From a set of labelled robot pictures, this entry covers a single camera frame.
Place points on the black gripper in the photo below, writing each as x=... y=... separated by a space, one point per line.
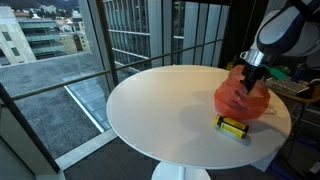
x=254 y=71

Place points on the orange plastic bag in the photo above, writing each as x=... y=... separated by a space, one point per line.
x=236 y=103

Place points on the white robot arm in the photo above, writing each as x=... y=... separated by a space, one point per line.
x=286 y=30

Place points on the white perforated board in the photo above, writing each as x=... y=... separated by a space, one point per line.
x=286 y=85

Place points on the yellow black battery pack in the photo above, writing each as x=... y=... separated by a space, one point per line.
x=233 y=122

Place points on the dark blue cylinder container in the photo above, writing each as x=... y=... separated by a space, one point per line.
x=299 y=72

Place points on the yellow tube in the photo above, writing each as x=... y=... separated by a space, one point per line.
x=233 y=130

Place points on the wooden chair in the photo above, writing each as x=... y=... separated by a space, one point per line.
x=310 y=96

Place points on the grey metal window railing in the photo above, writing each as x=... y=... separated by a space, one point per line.
x=83 y=76

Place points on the white table pedestal base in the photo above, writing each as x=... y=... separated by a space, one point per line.
x=180 y=172

